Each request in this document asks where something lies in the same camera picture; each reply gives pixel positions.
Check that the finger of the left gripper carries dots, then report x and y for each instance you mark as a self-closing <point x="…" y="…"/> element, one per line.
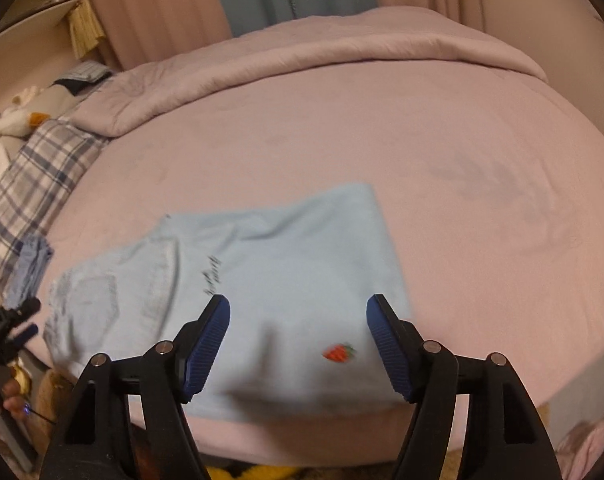
<point x="26" y="310"/>
<point x="17" y="343"/>

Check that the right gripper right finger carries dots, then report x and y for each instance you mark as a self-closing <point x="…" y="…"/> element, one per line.
<point x="505" y="436"/>

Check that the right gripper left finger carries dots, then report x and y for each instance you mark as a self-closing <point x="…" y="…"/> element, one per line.
<point x="93" y="438"/>

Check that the light blue strawberry pants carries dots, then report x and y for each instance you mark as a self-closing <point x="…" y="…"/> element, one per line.
<point x="297" y="279"/>

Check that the person's left hand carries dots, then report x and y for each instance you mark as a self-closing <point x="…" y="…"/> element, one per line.
<point x="13" y="401"/>

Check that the folded blue denim garment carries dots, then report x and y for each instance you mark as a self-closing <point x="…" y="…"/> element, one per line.
<point x="29" y="271"/>

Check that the plaid pillow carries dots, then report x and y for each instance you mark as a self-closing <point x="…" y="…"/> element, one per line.
<point x="37" y="184"/>

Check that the yellow plush item under bed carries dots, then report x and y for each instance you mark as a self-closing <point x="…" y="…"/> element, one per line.
<point x="253" y="472"/>

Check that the white plush duck toy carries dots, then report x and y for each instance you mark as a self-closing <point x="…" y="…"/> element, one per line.
<point x="17" y="120"/>

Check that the pink bed sheet mattress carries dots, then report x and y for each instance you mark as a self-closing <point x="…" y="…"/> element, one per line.
<point x="490" y="183"/>

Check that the dark folded clothes on headboard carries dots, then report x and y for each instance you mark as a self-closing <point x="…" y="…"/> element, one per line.
<point x="85" y="75"/>

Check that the yellow tassel cloth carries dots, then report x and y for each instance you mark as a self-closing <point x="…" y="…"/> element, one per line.
<point x="85" y="29"/>

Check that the pink folded duvet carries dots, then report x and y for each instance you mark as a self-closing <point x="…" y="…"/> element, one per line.
<point x="129" y="99"/>

